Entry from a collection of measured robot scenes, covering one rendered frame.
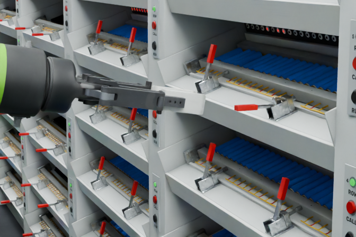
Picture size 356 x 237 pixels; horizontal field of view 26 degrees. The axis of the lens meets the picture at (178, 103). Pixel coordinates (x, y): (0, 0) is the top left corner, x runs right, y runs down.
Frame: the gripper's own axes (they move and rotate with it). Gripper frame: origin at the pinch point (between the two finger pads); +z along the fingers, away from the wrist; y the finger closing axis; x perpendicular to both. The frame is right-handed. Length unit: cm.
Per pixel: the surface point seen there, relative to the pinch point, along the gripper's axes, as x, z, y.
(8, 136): -52, 28, -244
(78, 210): -49, 24, -113
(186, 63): 3.3, 18.9, -41.0
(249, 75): 4.0, 21.0, -18.0
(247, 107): 0.3, 11.6, 0.1
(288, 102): 1.8, 18.5, 0.3
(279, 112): 0.1, 17.1, 0.5
